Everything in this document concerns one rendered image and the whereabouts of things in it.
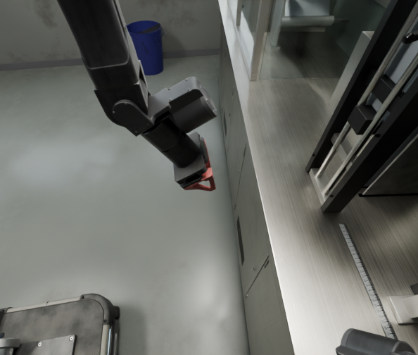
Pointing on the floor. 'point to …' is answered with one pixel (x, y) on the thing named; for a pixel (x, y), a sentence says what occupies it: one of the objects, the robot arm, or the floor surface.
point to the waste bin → (148, 45)
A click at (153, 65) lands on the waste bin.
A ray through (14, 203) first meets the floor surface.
